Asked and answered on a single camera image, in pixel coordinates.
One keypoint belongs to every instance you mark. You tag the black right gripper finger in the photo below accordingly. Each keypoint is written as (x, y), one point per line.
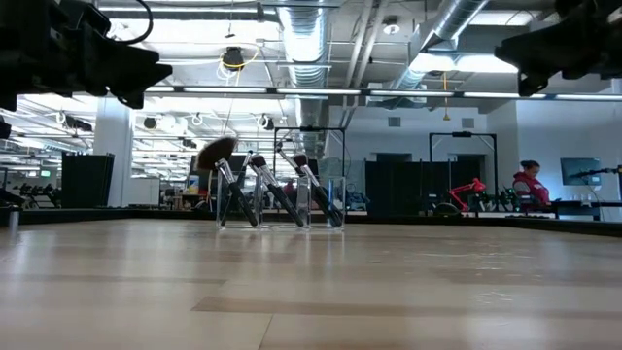
(520, 51)
(529, 82)

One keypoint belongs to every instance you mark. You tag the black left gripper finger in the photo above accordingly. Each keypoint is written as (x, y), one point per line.
(132, 99)
(146, 70)

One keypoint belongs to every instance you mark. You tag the large fan makeup brush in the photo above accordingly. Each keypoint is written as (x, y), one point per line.
(216, 153)

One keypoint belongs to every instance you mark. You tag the black makeup brush dark bristles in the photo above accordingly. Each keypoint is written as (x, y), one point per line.
(279, 192)

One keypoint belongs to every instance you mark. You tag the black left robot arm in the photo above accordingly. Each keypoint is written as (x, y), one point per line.
(24, 48)

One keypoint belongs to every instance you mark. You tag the red robot arm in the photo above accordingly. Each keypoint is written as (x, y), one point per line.
(466, 188)

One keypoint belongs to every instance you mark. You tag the yellow hanging pendant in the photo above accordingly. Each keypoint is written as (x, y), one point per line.
(445, 116)

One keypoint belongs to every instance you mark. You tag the black partition panel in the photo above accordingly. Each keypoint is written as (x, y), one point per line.
(87, 180)

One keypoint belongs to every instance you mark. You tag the white cabinet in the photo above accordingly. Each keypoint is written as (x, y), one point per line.
(144, 192)

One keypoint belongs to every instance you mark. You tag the person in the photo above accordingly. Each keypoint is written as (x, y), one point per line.
(290, 187)
(529, 187)

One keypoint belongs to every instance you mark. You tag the black display panel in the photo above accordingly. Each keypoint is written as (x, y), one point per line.
(201, 187)

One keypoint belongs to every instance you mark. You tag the black background robot equipment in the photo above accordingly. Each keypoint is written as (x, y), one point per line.
(500, 199)

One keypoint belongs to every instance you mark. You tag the round ceiling sensor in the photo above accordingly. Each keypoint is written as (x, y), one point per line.
(391, 26)

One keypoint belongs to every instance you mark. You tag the dark background table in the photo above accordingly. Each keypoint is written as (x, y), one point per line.
(578, 206)

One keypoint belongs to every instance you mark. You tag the long light bar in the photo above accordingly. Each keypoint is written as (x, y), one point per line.
(316, 91)

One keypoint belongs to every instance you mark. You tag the clear acrylic brush organizer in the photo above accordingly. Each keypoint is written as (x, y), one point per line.
(303, 204)

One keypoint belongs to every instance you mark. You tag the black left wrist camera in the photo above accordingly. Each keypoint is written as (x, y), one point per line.
(90, 19)

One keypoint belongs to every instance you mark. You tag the grey wall vent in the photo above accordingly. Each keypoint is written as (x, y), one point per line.
(467, 122)
(394, 122)

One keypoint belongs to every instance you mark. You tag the smooth silver ventilation duct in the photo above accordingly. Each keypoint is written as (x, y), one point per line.
(452, 19)

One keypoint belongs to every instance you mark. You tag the wall monitor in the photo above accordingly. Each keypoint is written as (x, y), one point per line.
(580, 171)

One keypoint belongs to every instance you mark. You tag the black aluminium table frame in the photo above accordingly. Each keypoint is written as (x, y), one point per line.
(97, 215)

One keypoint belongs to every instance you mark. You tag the corrugated silver ventilation duct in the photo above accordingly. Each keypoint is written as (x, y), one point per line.
(303, 39)

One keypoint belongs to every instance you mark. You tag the wide black partition wall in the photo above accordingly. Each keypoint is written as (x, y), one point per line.
(398, 185)

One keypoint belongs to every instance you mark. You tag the grey metal post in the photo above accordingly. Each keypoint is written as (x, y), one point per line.
(13, 221)

